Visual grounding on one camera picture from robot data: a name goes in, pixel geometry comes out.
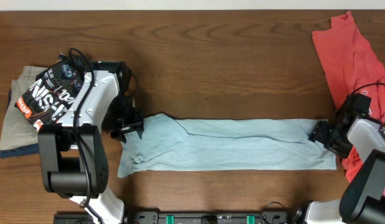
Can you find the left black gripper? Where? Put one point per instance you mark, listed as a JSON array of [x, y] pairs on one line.
[[137, 124]]

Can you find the red printed t-shirt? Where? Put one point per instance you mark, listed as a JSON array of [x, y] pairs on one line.
[[350, 64]]

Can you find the beige folded garment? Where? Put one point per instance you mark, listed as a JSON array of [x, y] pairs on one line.
[[25, 80]]

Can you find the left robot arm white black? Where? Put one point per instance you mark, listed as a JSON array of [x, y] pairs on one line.
[[73, 161]]

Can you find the navy folded garment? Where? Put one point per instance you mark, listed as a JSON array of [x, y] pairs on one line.
[[18, 137]]

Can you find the black printed folded shirt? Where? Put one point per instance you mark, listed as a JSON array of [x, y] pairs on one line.
[[52, 94]]

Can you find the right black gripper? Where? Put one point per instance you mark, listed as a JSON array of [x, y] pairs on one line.
[[318, 132]]

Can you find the light blue t-shirt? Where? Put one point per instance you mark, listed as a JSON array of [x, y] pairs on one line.
[[223, 144]]

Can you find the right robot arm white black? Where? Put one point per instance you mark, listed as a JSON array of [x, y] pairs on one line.
[[363, 200]]

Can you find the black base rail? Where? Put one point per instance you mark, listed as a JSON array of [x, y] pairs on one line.
[[271, 217]]

